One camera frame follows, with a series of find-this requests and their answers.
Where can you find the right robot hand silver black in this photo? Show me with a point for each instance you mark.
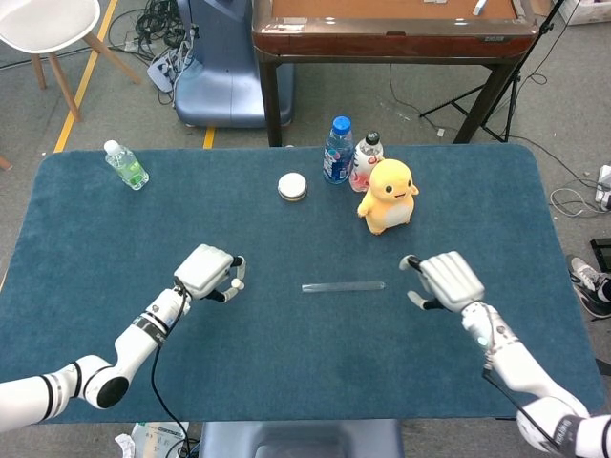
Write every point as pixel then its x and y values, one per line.
pixel 453 281

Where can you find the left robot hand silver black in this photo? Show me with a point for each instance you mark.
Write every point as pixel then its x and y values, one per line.
pixel 203 269

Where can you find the clear glass test tube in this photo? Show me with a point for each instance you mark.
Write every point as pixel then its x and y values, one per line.
pixel 343 286

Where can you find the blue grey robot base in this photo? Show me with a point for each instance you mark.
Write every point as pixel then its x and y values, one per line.
pixel 301 439

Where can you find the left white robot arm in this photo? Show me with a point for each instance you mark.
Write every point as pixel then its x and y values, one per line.
pixel 133 348

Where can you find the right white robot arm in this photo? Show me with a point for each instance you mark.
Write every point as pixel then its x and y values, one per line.
pixel 520 367

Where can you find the yellow plush toy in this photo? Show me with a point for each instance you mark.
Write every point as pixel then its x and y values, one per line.
pixel 389 200

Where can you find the round tin white lid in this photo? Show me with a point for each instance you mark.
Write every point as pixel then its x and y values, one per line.
pixel 292 185

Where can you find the green label water bottle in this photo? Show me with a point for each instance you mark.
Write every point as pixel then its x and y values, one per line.
pixel 126 167

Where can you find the blue carpet table mat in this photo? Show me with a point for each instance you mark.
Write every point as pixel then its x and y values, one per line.
pixel 305 353

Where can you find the grey black sneaker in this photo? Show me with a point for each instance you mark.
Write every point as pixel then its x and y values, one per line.
pixel 592 286

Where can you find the black flat box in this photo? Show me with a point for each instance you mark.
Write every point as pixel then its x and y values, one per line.
pixel 604 250

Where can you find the black cap pink label bottle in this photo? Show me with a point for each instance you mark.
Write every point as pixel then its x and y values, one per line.
pixel 364 155

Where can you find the blue cap water bottle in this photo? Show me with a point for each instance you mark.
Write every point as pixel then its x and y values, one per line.
pixel 336 157

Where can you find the black tripod stand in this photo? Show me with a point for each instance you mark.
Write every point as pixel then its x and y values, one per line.
pixel 448 104

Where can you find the blue grey machine base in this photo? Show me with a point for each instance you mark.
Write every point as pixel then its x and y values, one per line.
pixel 229 86

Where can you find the white power strip with plugs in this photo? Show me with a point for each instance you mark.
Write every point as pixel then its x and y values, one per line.
pixel 160 71

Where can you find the wooden furniture leg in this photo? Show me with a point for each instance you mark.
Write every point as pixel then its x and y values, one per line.
pixel 5 163

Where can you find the brown mahjong table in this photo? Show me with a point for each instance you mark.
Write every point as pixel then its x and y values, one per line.
pixel 391 40

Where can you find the white chair wooden legs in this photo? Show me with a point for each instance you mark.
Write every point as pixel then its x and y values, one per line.
pixel 43 19

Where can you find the cardboard box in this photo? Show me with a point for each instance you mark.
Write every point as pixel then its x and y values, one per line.
pixel 587 12

